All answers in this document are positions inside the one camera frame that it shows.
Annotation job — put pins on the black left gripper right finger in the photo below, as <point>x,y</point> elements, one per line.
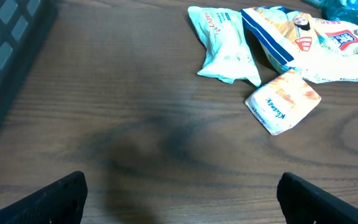
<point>303,202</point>

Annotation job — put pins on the blue mouthwash bottle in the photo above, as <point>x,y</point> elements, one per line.
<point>337,10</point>

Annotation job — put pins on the light blue wipes pack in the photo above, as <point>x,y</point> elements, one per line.
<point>228,57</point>

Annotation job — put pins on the cream chips snack bag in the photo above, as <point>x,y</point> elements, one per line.
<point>319,50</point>

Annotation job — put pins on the orange small snack box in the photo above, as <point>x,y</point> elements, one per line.
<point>283,102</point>

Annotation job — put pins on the grey plastic mesh basket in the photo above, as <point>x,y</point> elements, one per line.
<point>24,25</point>

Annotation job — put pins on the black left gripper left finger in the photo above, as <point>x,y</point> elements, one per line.
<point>60,202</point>

